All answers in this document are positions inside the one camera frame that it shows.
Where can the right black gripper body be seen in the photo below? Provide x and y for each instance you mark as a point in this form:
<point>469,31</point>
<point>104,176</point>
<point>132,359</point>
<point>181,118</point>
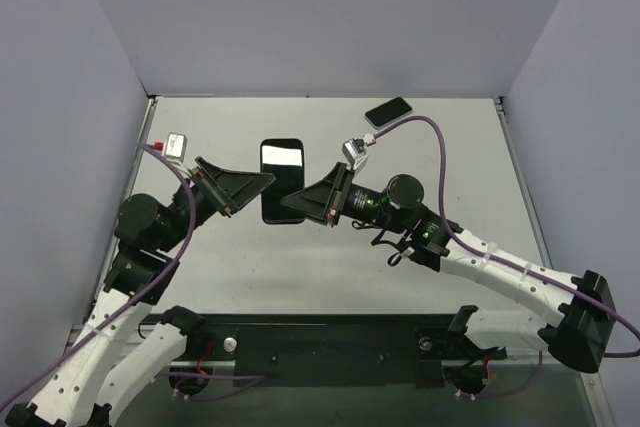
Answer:
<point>338,194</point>

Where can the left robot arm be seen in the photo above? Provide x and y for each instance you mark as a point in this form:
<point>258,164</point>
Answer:
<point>92,385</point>

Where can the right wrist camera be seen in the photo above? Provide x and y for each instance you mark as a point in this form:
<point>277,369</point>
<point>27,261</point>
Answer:
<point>356,153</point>

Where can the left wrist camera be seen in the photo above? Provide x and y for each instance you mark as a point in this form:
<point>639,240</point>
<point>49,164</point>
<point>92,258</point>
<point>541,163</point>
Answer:
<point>173,148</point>

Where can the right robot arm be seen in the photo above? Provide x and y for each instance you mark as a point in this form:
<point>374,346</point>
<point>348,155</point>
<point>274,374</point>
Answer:
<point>565,315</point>

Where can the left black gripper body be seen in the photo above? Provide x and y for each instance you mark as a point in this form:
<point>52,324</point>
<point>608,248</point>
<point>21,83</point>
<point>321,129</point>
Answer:
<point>211,187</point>

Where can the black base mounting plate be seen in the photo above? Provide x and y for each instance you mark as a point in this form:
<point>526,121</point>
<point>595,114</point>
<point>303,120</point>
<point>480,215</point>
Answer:
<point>339,350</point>

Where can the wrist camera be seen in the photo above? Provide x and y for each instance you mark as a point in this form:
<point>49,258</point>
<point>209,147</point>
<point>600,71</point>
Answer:
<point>173,148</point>
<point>356,153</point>

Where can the phone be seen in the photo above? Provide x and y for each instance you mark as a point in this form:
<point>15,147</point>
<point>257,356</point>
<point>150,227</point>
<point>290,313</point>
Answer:
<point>387,113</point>

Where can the black smartphone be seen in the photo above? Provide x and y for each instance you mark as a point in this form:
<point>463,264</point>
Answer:
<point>284,158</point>

